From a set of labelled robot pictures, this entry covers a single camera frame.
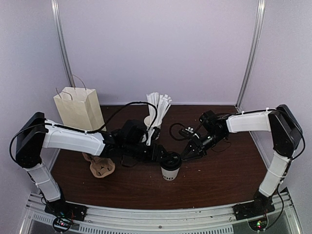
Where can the black plastic cup lid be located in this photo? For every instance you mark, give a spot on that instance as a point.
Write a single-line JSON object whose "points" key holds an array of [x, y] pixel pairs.
{"points": [[179, 161]]}

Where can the white paper coffee cup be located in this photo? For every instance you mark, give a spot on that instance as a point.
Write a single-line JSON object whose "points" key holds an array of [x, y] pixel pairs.
{"points": [[169, 173]]}

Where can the white wrapped straws bundle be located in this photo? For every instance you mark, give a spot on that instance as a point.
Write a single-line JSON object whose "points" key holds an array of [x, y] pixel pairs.
{"points": [[162, 104]]}

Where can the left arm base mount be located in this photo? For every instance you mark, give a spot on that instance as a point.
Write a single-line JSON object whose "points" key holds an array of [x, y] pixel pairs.
{"points": [[65, 215]]}

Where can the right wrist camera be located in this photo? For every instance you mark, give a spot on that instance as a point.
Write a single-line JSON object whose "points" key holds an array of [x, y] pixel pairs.
{"points": [[187, 132]]}

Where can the aluminium front rail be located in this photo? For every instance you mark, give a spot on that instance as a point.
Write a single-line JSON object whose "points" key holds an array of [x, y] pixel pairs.
{"points": [[212, 220]]}

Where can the white straw holder cup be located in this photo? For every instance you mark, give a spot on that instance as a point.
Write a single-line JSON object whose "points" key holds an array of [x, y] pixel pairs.
{"points": [[148, 121]]}

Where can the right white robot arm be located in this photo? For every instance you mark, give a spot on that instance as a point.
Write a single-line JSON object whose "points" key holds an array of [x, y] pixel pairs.
{"points": [[279, 121]]}

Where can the brown paper bag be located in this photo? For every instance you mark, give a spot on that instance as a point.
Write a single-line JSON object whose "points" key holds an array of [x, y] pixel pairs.
{"points": [[80, 108]]}

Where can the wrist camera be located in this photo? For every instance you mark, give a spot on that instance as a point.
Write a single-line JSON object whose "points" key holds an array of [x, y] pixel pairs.
{"points": [[187, 132], [153, 134]]}

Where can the aluminium frame post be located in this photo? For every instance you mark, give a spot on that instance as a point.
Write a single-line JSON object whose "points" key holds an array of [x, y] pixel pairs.
{"points": [[260, 14], [64, 55]]}

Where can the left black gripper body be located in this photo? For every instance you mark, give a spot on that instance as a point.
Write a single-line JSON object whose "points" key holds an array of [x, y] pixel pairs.
{"points": [[142, 156]]}

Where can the cardboard cup carrier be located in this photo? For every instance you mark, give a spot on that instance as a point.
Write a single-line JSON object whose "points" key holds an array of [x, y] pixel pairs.
{"points": [[100, 167]]}

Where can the right aluminium frame post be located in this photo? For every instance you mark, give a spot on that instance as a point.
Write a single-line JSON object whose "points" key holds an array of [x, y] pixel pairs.
{"points": [[260, 14]]}

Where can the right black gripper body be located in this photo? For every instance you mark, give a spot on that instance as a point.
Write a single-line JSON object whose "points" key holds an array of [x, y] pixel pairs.
{"points": [[207, 144]]}

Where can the left aluminium frame post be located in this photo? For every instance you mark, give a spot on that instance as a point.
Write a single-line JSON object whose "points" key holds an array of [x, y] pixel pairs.
{"points": [[64, 55]]}

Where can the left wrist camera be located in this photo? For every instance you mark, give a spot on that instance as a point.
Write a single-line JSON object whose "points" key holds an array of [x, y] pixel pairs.
{"points": [[153, 134]]}

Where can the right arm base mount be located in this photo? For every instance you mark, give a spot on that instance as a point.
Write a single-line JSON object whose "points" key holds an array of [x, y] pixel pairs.
{"points": [[253, 213]]}

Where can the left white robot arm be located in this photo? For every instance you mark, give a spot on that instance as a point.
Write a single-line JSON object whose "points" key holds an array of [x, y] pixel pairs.
{"points": [[39, 133]]}

